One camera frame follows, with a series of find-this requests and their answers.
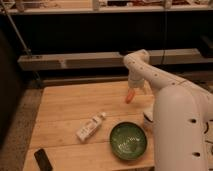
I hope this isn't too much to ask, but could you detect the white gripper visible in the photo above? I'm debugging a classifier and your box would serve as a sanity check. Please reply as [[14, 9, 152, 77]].
[[128, 72, 148, 94]]

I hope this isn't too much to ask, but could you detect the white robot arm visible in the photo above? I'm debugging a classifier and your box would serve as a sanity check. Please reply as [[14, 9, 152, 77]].
[[123, 49, 213, 171]]

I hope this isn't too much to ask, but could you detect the grey metal shelf beam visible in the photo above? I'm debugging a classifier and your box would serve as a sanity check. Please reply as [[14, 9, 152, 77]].
[[17, 48, 213, 72]]

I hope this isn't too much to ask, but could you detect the green ceramic bowl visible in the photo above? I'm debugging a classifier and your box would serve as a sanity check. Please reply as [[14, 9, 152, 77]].
[[109, 122, 148, 161]]

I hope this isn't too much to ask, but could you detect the white plastic bottle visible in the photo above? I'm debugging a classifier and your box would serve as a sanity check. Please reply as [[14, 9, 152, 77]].
[[76, 112, 106, 142]]

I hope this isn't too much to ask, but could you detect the black smartphone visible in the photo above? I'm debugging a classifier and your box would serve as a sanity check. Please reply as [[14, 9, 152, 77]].
[[34, 149, 53, 171]]

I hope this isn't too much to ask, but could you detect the metal diagonal pole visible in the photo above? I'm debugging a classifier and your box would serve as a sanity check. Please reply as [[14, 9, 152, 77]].
[[0, 0, 43, 88]]

